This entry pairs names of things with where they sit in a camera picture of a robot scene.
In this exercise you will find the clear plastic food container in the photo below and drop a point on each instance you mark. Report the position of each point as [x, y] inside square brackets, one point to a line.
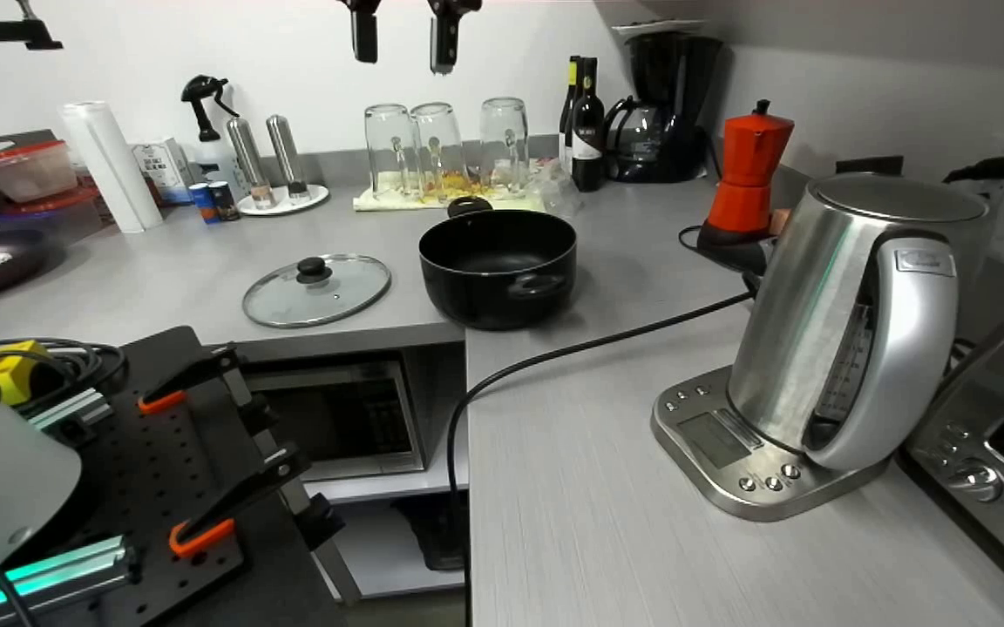
[37, 172]

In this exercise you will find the upper black orange clamp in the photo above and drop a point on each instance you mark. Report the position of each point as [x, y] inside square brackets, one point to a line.
[175, 388]

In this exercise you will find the left steel grinder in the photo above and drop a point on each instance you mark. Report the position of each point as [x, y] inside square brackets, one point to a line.
[249, 162]

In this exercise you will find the white plastic shield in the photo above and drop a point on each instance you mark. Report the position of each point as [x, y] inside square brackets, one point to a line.
[37, 478]

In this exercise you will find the left upturned drinking glass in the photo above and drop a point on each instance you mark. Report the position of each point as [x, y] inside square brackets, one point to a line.
[387, 138]

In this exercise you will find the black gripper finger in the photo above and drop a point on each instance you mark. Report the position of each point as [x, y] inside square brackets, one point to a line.
[445, 32]
[362, 31]

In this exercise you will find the black cooking pot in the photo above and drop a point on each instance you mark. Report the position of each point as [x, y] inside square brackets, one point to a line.
[500, 269]

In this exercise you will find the round white tray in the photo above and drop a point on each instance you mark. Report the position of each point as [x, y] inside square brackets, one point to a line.
[283, 204]

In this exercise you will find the red moka pot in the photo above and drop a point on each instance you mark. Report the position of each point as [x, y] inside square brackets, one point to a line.
[741, 215]

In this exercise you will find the black drip coffee maker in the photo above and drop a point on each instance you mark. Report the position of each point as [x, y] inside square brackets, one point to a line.
[656, 129]

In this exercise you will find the upturned drinking glass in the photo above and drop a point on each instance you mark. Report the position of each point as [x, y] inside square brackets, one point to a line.
[436, 144]
[507, 144]
[387, 138]

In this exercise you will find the yellow black tool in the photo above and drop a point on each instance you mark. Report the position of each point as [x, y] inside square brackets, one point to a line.
[18, 365]

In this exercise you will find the steel grinder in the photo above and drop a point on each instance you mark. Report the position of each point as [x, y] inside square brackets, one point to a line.
[249, 162]
[286, 156]

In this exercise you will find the right steel grinder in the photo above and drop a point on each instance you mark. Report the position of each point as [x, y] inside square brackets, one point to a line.
[286, 156]

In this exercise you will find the aluminium extrusion bar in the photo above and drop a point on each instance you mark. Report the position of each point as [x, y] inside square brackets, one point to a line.
[72, 575]

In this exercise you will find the white paper towel roll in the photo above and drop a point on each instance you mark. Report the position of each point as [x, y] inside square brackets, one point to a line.
[104, 156]

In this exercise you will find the silver kettle base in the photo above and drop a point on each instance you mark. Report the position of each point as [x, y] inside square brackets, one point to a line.
[737, 467]

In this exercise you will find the small blue can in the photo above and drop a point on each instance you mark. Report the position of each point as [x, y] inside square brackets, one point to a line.
[215, 199]

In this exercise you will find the dark wine bottle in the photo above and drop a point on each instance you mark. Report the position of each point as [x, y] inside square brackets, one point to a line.
[584, 126]

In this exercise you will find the lower black orange clamp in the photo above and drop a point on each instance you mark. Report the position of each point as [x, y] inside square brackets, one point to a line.
[217, 522]

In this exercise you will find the stainless steel electric kettle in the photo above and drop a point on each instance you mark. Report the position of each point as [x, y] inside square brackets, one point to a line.
[854, 315]

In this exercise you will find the right upturned drinking glass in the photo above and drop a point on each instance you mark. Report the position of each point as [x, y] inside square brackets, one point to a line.
[507, 144]

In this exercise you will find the middle upturned drinking glass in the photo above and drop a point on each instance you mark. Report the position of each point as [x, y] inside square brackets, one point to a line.
[436, 144]

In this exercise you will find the glass pot lid black knob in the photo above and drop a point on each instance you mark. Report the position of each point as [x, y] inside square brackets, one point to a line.
[315, 292]

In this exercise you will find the black perforated breadboard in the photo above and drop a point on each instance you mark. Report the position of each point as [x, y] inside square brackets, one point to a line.
[145, 475]

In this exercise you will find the black orange clamp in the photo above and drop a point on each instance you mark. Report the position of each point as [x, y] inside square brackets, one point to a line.
[175, 388]
[217, 522]

